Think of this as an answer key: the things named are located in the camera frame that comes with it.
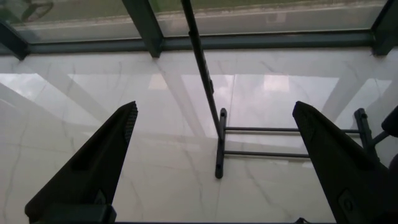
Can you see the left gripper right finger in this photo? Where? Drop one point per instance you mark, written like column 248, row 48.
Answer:
column 348, row 168

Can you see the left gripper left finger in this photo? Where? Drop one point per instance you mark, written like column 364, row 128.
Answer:
column 93, row 168

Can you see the black clothes rack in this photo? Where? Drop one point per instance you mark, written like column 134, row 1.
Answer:
column 202, row 62

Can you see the window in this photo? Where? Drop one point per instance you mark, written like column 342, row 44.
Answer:
column 248, row 40

